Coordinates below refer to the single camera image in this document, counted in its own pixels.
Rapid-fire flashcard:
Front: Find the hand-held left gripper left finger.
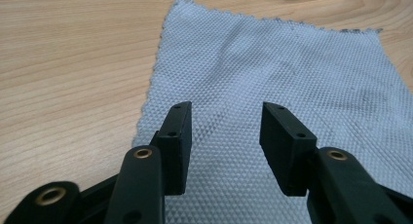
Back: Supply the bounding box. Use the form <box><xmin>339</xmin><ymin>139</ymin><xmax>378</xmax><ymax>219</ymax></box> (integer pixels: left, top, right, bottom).
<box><xmin>103</xmin><ymin>100</ymin><xmax>193</xmax><ymax>224</ymax></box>

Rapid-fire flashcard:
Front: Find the light blue textured cloth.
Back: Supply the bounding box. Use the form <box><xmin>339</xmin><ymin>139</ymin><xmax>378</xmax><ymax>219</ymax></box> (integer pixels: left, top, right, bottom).
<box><xmin>131</xmin><ymin>0</ymin><xmax>413</xmax><ymax>224</ymax></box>

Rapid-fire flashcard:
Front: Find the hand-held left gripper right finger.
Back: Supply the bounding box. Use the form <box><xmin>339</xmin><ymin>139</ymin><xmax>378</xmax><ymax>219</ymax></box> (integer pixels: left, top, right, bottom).
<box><xmin>259</xmin><ymin>101</ymin><xmax>413</xmax><ymax>224</ymax></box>

